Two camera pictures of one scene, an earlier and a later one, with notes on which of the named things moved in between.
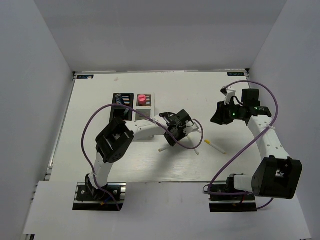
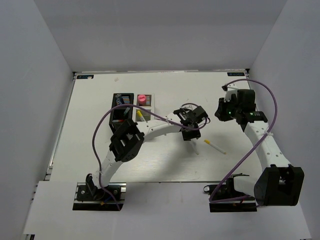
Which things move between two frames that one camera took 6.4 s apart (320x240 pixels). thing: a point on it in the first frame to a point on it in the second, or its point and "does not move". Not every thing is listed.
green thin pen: [126, 111] does not move
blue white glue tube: [118, 99] does not move
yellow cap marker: [162, 148] to [140, 115]
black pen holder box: [125, 99] does not move
